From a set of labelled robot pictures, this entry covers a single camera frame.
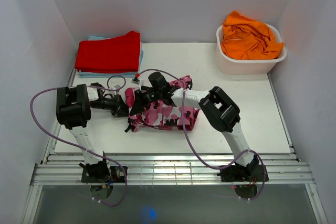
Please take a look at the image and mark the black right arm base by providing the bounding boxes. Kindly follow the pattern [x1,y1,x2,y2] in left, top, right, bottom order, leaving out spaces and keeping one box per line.
[217,165,269,182]

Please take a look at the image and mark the folded red garment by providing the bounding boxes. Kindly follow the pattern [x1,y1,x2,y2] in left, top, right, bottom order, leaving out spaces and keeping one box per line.
[75,31,141,74]

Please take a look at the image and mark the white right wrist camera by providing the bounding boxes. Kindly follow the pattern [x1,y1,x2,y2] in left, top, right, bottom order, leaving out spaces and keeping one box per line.
[131,73,142,86]

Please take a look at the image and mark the white plastic basin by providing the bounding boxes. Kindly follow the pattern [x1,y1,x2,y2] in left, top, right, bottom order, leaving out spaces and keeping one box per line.
[216,20,287,74]

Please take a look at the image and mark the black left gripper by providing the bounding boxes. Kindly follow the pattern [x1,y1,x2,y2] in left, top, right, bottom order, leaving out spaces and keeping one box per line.
[91,94,131,118]

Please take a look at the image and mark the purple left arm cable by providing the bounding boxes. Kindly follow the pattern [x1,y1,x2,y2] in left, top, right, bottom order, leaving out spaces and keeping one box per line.
[29,74,129,207]

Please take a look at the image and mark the crumpled orange garment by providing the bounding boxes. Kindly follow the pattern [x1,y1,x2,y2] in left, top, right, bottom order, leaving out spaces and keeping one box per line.
[220,10,283,60]

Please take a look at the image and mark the aluminium table frame rails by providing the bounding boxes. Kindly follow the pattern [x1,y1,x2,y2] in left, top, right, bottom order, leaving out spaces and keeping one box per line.
[31,153,315,186]

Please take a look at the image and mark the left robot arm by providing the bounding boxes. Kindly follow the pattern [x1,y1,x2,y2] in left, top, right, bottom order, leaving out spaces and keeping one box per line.
[56,82,129,182]

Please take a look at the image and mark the pink camouflage trousers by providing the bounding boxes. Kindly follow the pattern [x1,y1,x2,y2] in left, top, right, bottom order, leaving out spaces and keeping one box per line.
[123,74,201,133]

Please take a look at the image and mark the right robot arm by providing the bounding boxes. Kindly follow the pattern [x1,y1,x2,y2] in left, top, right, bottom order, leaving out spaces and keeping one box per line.
[126,71,269,183]

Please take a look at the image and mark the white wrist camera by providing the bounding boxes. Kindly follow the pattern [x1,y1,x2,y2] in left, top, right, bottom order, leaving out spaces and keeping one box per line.
[110,84,124,92]
[131,73,142,86]

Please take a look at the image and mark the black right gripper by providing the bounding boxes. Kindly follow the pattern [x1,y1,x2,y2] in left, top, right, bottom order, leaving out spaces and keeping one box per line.
[130,89,162,116]

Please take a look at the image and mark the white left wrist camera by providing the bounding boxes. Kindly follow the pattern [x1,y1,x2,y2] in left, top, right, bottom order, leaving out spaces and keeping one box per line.
[110,84,124,92]

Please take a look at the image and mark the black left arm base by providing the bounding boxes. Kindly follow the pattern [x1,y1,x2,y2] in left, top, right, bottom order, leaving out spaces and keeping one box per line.
[80,166,128,184]

